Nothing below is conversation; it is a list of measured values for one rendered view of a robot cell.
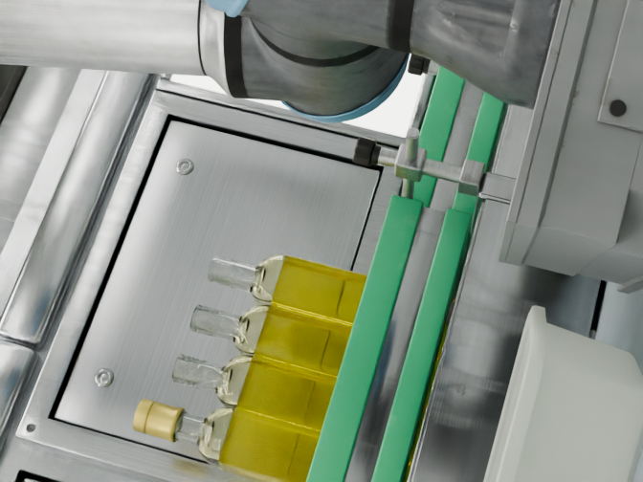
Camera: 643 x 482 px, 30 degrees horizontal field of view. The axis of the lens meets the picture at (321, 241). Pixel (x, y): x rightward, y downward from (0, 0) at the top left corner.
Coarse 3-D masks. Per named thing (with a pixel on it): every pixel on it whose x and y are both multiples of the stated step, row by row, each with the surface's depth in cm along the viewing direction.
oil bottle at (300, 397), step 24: (240, 360) 121; (264, 360) 121; (216, 384) 122; (240, 384) 120; (264, 384) 120; (288, 384) 120; (312, 384) 120; (240, 408) 120; (264, 408) 119; (288, 408) 119; (312, 408) 119
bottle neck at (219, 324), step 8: (200, 312) 125; (208, 312) 125; (216, 312) 125; (224, 312) 126; (192, 320) 125; (200, 320) 125; (208, 320) 125; (216, 320) 125; (224, 320) 125; (232, 320) 125; (192, 328) 125; (200, 328) 125; (208, 328) 125; (216, 328) 125; (224, 328) 124; (232, 328) 124; (208, 336) 126; (216, 336) 125; (224, 336) 125; (232, 336) 124
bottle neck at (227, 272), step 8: (216, 256) 128; (216, 264) 127; (224, 264) 127; (232, 264) 127; (240, 264) 127; (248, 264) 128; (208, 272) 127; (216, 272) 127; (224, 272) 127; (232, 272) 127; (240, 272) 127; (248, 272) 127; (216, 280) 127; (224, 280) 127; (232, 280) 127; (240, 280) 127; (248, 280) 126; (240, 288) 127; (248, 288) 127
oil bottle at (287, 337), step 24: (264, 312) 123; (288, 312) 123; (240, 336) 123; (264, 336) 122; (288, 336) 122; (312, 336) 122; (336, 336) 122; (288, 360) 121; (312, 360) 121; (336, 360) 121
